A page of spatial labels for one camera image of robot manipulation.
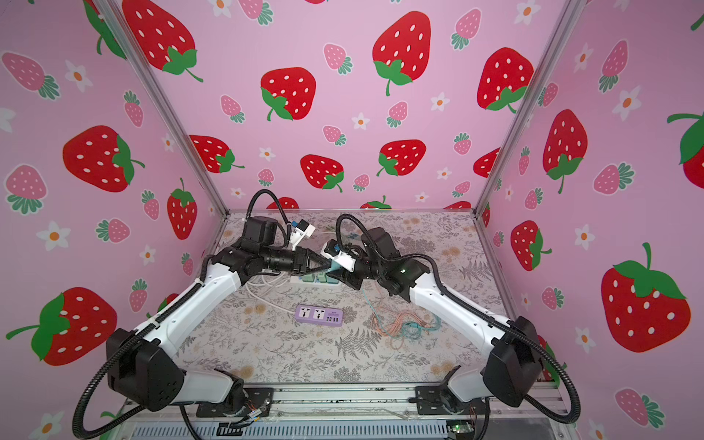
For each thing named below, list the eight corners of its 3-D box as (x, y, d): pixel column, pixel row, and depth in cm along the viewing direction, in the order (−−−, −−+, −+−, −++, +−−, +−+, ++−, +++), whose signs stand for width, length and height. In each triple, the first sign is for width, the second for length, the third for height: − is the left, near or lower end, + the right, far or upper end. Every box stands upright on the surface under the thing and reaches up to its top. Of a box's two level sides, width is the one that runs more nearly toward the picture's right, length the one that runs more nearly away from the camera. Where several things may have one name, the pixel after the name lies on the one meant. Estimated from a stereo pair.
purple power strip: (294, 322, 91) (292, 318, 89) (298, 307, 95) (296, 303, 92) (341, 327, 90) (341, 322, 87) (344, 312, 93) (343, 307, 91)
